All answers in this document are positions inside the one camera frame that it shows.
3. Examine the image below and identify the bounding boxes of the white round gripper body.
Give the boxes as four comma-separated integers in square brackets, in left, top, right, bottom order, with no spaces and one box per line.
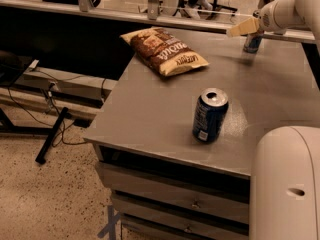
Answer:
[258,0,297,32]

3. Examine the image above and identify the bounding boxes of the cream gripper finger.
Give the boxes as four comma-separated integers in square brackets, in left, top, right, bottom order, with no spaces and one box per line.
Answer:
[226,17,259,37]

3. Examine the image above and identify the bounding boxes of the blue silver redbull can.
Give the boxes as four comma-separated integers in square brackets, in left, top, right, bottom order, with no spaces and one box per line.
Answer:
[243,31,264,54]

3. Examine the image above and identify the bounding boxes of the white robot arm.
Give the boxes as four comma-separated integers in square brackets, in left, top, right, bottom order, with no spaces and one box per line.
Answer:
[227,0,320,240]

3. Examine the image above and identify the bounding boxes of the blue pepsi can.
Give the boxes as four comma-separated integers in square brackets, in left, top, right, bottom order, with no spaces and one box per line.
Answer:
[192,88,229,143]

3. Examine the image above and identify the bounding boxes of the brown yellow chips bag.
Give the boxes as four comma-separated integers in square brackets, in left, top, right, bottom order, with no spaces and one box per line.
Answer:
[121,27,209,77]

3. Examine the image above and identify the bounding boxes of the grey drawer cabinet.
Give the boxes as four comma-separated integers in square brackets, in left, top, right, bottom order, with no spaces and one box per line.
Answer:
[95,145,250,240]

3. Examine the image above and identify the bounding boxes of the grey low shelf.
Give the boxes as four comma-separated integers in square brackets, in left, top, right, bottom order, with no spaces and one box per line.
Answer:
[16,67,117,108]

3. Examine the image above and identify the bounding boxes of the black floor stand bar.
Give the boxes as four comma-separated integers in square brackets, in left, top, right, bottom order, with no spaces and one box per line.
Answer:
[35,107,68,164]

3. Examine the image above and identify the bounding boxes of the metal guard rail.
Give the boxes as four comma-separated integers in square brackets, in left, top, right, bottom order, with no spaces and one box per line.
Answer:
[0,0,316,45]

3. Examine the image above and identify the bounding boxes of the black floor cable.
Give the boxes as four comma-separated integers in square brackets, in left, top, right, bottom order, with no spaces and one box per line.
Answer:
[5,68,108,148]

